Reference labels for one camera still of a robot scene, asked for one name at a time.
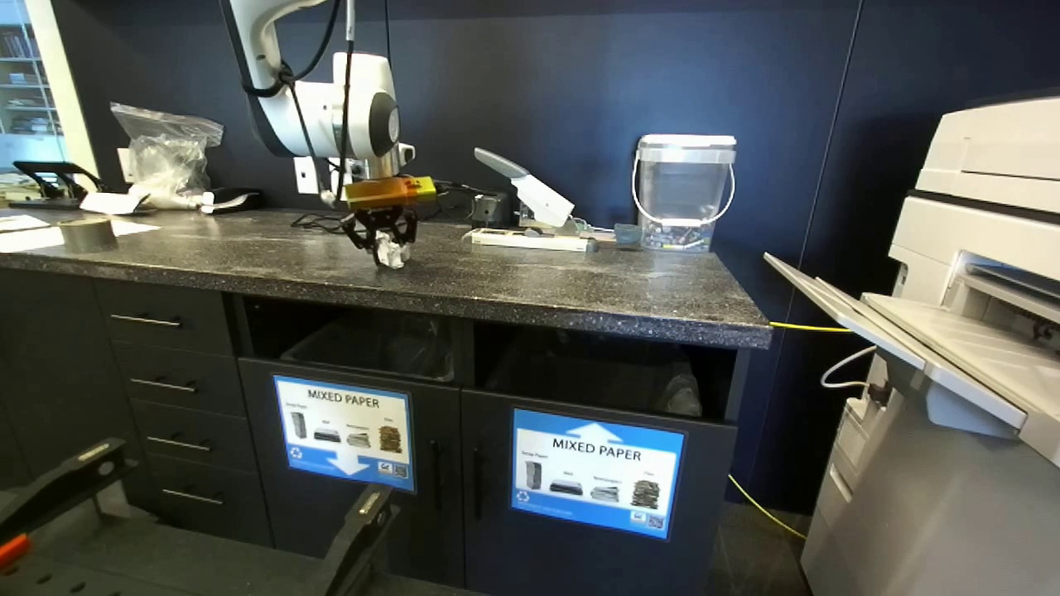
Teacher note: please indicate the clear plastic bag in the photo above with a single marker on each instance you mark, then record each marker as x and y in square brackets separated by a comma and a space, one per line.
[167, 155]

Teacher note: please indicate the small grey box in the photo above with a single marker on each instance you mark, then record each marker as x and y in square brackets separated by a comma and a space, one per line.
[626, 235]

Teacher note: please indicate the white office printer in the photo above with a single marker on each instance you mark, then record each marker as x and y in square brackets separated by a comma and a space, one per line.
[948, 442]

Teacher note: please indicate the black recycling bin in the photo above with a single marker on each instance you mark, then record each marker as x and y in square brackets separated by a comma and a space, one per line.
[381, 350]
[596, 382]

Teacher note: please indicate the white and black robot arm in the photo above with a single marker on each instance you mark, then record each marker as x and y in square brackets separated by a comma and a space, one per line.
[319, 112]

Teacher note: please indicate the loose white paper sheets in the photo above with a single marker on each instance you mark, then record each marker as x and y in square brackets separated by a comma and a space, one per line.
[110, 204]

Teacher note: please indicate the small white paper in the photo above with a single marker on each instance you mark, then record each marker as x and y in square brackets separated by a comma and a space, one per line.
[391, 253]

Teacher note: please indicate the black metal bar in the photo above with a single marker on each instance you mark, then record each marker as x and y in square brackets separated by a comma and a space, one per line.
[358, 541]

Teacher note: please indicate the translucent plastic container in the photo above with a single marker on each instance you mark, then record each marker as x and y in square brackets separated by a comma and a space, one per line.
[682, 192]

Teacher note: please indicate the black counter cabinet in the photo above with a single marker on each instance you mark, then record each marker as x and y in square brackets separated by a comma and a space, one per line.
[54, 367]

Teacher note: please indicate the black bar with orange tip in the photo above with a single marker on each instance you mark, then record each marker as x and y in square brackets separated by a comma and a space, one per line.
[54, 485]

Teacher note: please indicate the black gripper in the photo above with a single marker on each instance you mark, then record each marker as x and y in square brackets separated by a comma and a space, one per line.
[381, 223]

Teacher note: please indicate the white switch plate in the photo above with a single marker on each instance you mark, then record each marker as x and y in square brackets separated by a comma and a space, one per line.
[307, 179]

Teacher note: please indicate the blue mixed paper sign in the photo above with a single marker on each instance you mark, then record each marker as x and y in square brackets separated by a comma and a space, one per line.
[596, 476]
[347, 433]

